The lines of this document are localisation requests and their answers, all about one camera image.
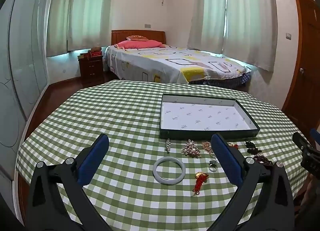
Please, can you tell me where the dark red bead bracelet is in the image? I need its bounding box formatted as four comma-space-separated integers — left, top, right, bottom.
252, 153, 274, 166

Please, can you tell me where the black gourd pendant cord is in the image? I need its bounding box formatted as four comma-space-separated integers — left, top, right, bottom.
244, 140, 263, 155

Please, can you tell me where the silver ring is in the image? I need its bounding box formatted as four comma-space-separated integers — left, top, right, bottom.
208, 159, 219, 173

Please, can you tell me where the small red bead ornament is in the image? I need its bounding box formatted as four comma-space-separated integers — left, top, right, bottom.
228, 143, 239, 149

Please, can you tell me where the red knot gold charm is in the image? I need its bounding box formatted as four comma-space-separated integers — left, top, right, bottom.
193, 172, 209, 195

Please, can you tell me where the gold chain brooch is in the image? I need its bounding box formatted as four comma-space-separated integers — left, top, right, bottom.
202, 142, 213, 154

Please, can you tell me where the pale jade bangle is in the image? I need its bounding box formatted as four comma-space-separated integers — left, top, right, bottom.
152, 156, 186, 185

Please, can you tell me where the slim silver brooch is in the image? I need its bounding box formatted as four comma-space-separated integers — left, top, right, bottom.
165, 138, 171, 153

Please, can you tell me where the brown wooden door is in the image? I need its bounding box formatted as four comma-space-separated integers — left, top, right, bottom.
282, 0, 319, 139

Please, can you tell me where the green tray white lining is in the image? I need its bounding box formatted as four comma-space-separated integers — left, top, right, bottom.
159, 94, 260, 141

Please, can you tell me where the dark wooden nightstand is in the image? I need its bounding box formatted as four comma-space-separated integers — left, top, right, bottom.
78, 56, 105, 87

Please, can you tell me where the red box on nightstand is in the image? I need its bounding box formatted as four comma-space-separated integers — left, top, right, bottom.
87, 47, 103, 58

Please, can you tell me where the right white curtain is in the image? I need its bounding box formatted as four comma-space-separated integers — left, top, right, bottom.
188, 0, 277, 72

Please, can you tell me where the white curtain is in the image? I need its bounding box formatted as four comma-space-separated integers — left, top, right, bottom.
46, 0, 112, 57
188, 0, 277, 72

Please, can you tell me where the bed with patterned sheet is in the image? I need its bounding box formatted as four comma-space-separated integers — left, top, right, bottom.
105, 45, 251, 89

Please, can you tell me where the wooden headboard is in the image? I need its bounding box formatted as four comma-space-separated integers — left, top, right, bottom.
111, 30, 167, 45

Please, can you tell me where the orange patterned pillow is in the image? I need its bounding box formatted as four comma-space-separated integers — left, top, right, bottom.
126, 35, 149, 42

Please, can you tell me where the pink pillow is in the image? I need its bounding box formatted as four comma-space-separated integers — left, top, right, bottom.
114, 40, 165, 49

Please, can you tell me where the left white curtain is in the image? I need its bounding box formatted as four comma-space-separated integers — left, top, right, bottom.
46, 0, 112, 57

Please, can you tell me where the glass sliding wardrobe door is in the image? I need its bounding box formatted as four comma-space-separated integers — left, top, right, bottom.
0, 0, 50, 192

